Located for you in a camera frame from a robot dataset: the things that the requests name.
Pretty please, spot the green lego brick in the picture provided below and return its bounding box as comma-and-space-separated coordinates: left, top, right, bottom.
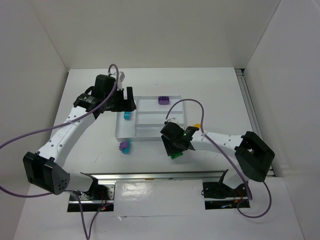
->
170, 152, 183, 160

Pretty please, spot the teal lego brick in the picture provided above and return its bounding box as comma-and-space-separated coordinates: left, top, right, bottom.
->
121, 140, 131, 154
123, 111, 132, 121

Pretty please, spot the purple lego brick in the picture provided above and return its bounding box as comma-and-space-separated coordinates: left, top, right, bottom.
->
119, 140, 130, 151
158, 96, 170, 106

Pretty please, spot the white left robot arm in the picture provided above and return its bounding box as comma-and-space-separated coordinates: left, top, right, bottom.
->
23, 71, 137, 199

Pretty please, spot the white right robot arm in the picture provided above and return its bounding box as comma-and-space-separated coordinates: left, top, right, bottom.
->
160, 121, 275, 200

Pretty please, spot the white divided plastic tray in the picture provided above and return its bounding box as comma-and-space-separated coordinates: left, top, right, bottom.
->
114, 95, 185, 142

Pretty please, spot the purple lego brick front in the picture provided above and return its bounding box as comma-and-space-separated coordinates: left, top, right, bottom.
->
119, 140, 130, 151

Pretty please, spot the teal lego brick front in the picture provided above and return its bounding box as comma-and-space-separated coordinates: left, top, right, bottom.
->
121, 140, 131, 154

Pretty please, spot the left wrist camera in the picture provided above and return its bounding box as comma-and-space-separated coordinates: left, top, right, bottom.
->
117, 71, 125, 91

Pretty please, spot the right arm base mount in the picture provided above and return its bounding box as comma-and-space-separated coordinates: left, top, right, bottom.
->
201, 182, 250, 210

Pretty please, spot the aluminium front rail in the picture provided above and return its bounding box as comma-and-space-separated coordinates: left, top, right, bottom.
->
72, 170, 224, 185

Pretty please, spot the aluminium rail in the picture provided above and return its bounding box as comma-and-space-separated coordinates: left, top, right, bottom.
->
234, 67, 276, 178
72, 170, 224, 185

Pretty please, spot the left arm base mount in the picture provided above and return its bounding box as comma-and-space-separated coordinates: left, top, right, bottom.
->
67, 181, 116, 213

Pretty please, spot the aluminium right side rail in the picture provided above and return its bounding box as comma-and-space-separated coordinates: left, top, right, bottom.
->
234, 67, 276, 178

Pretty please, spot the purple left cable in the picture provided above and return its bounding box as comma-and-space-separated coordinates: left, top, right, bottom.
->
0, 64, 120, 240

